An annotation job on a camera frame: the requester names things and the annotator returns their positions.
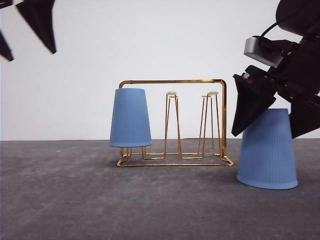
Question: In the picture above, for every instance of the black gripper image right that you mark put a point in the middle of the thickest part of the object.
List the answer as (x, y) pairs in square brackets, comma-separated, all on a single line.
[(298, 75)]

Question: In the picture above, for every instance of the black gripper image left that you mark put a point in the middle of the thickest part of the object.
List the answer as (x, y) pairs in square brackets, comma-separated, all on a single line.
[(38, 14)]

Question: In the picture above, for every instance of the blue plastic cup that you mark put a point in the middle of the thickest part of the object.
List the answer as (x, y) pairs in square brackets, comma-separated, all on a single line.
[(267, 155), (130, 123)]

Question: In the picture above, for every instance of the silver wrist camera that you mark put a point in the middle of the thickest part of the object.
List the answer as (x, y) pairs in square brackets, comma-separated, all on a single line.
[(268, 51)]

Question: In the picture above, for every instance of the gold wire cup rack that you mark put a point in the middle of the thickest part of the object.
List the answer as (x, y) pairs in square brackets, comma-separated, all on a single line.
[(216, 123)]

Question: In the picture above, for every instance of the black camera cable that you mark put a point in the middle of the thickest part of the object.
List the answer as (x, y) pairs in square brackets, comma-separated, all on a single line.
[(270, 28)]

